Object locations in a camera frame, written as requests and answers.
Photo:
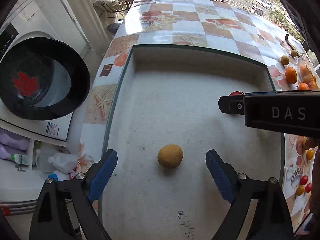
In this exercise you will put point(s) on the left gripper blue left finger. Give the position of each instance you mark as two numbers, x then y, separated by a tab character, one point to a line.
99	174

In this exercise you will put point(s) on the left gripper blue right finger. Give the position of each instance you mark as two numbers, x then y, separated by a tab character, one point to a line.
223	174

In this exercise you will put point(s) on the large brown longan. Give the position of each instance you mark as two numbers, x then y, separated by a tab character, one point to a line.
170	156

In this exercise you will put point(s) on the red cherry tomato with stem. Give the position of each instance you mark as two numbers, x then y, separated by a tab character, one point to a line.
236	93

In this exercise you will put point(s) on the yellow cherry tomato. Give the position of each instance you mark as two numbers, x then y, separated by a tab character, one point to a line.
300	190
309	154

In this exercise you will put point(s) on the person right hand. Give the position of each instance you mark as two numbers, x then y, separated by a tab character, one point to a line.
315	189

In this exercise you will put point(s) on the orange mandarin right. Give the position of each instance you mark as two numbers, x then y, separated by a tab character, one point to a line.
303	86

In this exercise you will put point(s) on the orange mandarin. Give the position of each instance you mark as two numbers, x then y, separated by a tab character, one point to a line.
291	75
303	86

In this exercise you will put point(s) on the clear plastic bottle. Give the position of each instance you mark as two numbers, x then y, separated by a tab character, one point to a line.
63	162

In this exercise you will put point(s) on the clear glass fruit bowl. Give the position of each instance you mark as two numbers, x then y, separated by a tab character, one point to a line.
307	73

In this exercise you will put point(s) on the orange mandarin left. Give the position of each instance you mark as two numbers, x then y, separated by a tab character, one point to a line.
291	75

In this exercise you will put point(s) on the yellow cherry tomato on rose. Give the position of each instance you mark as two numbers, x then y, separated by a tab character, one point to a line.
309	154

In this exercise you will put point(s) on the green brown longan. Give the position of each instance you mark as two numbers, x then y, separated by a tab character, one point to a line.
284	60

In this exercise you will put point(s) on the longan behind bowl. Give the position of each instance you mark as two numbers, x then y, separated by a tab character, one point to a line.
293	53

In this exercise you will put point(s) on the purple detergent bottle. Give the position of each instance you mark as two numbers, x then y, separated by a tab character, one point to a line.
14	140

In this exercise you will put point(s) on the white shallow tray box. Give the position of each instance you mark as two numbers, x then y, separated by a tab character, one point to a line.
168	94

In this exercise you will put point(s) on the white washing machine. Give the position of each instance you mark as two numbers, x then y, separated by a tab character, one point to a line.
43	79

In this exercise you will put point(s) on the checkered floral tablecloth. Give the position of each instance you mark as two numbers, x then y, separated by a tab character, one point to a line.
204	24

